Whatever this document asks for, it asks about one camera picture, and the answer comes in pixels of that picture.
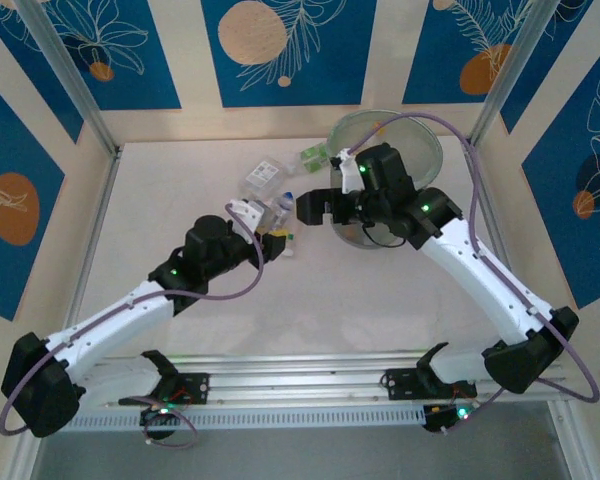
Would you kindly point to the Pepsi bottle blue cap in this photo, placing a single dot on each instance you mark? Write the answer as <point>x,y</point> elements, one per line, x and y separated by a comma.
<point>281,207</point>

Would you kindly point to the square clear bottle white label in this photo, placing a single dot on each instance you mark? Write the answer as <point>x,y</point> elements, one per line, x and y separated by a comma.
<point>262,175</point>

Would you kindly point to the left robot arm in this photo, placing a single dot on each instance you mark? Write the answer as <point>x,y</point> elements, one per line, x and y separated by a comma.
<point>110,325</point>

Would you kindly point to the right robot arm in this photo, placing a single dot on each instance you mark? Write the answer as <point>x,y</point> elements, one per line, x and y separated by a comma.
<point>490,285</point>

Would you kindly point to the clear plastic bin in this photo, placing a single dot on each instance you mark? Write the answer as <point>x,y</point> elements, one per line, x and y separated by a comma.
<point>415,150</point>

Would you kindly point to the clear bottle green label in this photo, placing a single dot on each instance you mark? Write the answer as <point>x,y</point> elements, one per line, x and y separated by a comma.
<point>311,159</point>

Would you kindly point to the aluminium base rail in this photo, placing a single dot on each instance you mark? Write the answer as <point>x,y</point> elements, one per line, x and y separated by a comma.
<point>305,380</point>

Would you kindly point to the aluminium frame post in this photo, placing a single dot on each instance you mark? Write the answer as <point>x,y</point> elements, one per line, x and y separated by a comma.
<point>70,75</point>
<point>510,75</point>

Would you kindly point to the aluminium frame leg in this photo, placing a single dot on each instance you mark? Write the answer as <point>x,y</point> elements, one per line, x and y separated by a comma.
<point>572,445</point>
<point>25,460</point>

